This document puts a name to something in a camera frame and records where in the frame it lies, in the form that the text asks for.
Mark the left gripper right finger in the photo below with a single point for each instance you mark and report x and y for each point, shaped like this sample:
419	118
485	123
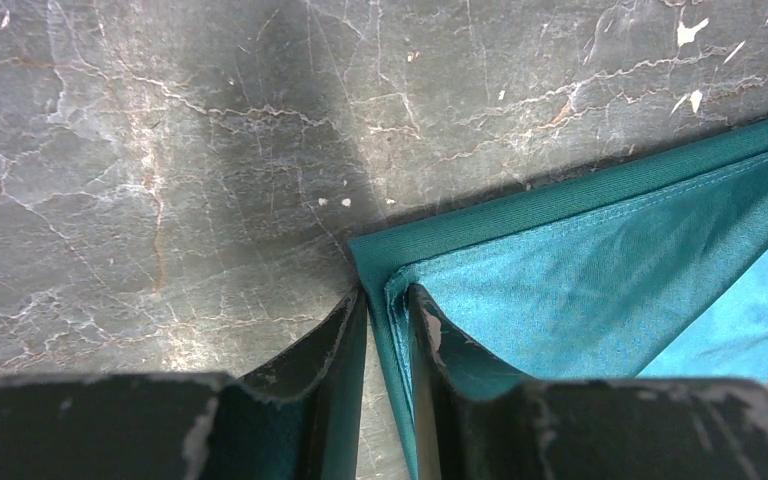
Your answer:
478	417

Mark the teal cloth napkin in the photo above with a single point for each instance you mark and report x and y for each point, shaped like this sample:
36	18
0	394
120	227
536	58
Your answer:
655	269

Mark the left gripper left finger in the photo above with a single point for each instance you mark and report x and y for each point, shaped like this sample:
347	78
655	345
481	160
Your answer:
294	417

